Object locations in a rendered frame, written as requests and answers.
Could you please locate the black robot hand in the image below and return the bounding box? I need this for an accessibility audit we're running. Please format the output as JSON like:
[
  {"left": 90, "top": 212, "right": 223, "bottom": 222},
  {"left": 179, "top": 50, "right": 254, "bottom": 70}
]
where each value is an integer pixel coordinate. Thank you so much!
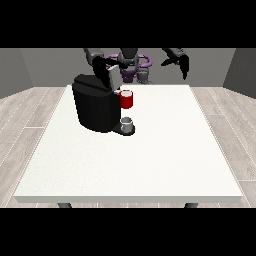
[
  {"left": 160, "top": 52, "right": 191, "bottom": 81},
  {"left": 91, "top": 55, "right": 120, "bottom": 90}
]

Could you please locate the pale grey machine lid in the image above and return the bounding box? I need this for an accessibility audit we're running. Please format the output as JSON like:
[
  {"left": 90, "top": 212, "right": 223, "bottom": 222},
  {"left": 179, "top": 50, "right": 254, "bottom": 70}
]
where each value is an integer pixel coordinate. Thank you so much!
[{"left": 105, "top": 64, "right": 121, "bottom": 92}]

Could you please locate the black coffee machine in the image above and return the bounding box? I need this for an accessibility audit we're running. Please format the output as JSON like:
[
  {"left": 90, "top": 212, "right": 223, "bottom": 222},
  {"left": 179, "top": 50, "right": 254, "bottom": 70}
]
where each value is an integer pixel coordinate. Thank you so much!
[{"left": 71, "top": 73, "right": 136, "bottom": 136}]

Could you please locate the red pod holder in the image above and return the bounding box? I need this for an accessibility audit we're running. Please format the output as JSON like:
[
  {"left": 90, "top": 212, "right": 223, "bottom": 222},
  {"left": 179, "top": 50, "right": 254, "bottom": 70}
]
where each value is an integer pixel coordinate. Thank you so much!
[{"left": 118, "top": 89, "right": 135, "bottom": 110}]

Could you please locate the grey and purple robot trunk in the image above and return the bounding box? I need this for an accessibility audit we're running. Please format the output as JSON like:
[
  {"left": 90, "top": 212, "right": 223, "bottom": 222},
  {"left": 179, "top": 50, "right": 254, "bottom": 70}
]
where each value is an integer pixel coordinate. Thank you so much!
[{"left": 105, "top": 48, "right": 155, "bottom": 85}]

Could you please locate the small grey cup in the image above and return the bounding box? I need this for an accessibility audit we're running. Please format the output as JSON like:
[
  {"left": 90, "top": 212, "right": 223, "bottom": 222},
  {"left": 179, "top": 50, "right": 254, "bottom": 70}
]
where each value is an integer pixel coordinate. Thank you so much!
[{"left": 120, "top": 116, "right": 135, "bottom": 133}]

